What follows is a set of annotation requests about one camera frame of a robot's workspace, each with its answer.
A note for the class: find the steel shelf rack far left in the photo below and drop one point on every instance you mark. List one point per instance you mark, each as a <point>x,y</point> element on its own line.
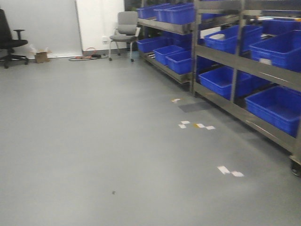
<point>176,23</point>

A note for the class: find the steel shelf rack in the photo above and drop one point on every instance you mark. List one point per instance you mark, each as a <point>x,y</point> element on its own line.
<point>280,76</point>
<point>176,23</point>

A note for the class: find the blue bin middle layer left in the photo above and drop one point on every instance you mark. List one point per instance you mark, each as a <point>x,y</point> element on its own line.
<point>226,40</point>

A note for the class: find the blue bin layer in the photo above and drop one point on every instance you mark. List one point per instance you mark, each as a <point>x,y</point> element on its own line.
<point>226,40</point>
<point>282,51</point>

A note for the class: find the steel shelf rack middle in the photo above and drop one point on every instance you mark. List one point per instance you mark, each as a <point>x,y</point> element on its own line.
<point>280,76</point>

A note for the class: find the blue bin middle layer right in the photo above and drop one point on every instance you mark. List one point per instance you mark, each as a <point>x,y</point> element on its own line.
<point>282,51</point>

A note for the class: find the blue bin bottom middle left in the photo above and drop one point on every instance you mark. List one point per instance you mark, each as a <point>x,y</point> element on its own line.
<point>220,81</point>

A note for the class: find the blue bin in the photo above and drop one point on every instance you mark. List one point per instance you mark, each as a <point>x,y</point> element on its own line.
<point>220,81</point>
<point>279,106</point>

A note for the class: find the grey office chair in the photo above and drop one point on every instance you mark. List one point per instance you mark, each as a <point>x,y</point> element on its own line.
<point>127,30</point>

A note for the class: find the small cardboard box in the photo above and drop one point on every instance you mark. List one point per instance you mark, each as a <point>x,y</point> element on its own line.
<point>41,55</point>

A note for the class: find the blue bin bottom middle right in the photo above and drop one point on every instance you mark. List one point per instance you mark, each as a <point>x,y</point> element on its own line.
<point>279,106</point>

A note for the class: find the black office chair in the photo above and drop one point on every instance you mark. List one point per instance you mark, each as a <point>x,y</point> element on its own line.
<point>8,43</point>

